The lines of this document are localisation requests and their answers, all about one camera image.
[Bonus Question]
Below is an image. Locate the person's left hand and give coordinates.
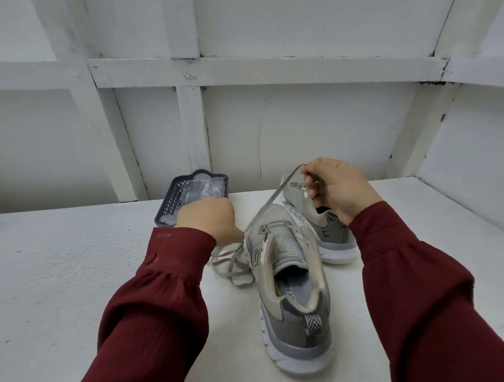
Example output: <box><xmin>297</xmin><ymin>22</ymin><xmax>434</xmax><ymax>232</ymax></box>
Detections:
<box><xmin>175</xmin><ymin>197</ymin><xmax>245</xmax><ymax>249</ymax></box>

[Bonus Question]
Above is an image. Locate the person's left forearm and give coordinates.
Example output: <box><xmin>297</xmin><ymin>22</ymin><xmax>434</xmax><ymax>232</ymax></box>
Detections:
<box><xmin>82</xmin><ymin>227</ymin><xmax>217</xmax><ymax>382</ymax></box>

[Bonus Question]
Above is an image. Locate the clear plastic bag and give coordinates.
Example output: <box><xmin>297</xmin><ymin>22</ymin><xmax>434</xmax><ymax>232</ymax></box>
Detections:
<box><xmin>177</xmin><ymin>177</ymin><xmax>226</xmax><ymax>207</ymax></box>

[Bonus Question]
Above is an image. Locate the dark plastic lattice basket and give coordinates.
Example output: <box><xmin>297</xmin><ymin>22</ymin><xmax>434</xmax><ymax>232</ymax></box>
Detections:
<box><xmin>154</xmin><ymin>169</ymin><xmax>229</xmax><ymax>229</ymax></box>

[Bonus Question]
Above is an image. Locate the person's right hand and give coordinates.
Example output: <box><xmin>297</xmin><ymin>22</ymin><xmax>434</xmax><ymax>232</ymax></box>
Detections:
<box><xmin>300</xmin><ymin>156</ymin><xmax>384</xmax><ymax>227</ymax></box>

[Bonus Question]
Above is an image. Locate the person's right forearm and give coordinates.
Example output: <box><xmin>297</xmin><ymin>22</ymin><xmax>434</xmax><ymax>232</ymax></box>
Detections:
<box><xmin>349</xmin><ymin>200</ymin><xmax>504</xmax><ymax>382</ymax></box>

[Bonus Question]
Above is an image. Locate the grey mesh shoe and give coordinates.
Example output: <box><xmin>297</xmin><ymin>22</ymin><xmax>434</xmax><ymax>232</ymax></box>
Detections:
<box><xmin>244</xmin><ymin>203</ymin><xmax>335</xmax><ymax>377</ymax></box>
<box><xmin>282</xmin><ymin>177</ymin><xmax>360</xmax><ymax>264</ymax></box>

